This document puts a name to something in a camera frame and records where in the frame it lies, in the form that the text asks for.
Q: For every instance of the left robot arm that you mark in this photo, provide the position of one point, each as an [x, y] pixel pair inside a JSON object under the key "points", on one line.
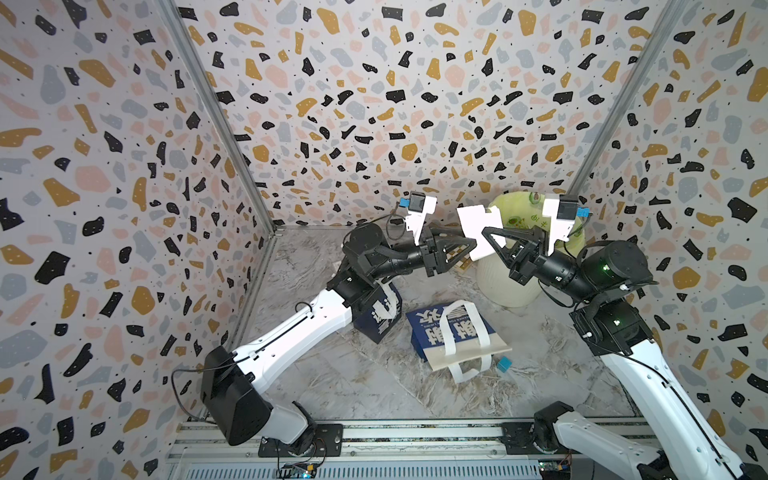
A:
{"points": [[360, 293]]}

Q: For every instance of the white trash bin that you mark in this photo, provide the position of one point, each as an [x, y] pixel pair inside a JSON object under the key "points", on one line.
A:
{"points": [[493, 280]]}

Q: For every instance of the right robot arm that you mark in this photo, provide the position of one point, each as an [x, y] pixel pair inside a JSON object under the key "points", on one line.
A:
{"points": [[616, 334]]}

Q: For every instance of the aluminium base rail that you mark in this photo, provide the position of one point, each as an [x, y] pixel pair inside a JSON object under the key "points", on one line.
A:
{"points": [[380, 449]]}

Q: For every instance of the blue white bag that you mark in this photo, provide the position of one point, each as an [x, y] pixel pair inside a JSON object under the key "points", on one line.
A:
{"points": [[455, 336]]}

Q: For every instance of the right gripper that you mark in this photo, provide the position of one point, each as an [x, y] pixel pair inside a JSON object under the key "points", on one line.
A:
{"points": [[527, 267]]}

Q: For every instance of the front navy bag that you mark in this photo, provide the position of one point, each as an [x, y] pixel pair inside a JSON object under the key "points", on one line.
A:
{"points": [[383, 315]]}

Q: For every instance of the yellow-green bin liner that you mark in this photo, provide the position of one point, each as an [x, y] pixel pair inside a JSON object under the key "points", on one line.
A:
{"points": [[524, 210]]}

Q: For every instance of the small teal block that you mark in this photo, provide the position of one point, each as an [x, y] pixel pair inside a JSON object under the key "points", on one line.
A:
{"points": [[504, 364]]}

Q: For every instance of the white receipt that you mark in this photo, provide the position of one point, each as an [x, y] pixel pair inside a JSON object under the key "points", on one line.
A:
{"points": [[473, 219]]}

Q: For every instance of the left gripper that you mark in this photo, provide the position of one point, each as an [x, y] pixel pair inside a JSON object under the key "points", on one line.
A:
{"points": [[434, 262]]}

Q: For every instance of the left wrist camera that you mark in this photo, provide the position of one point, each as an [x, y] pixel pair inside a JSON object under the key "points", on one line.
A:
{"points": [[418, 206]]}

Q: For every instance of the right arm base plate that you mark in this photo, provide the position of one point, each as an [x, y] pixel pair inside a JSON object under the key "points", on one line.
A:
{"points": [[520, 438]]}

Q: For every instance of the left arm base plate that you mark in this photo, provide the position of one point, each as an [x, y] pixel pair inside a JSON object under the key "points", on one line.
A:
{"points": [[322, 440]]}

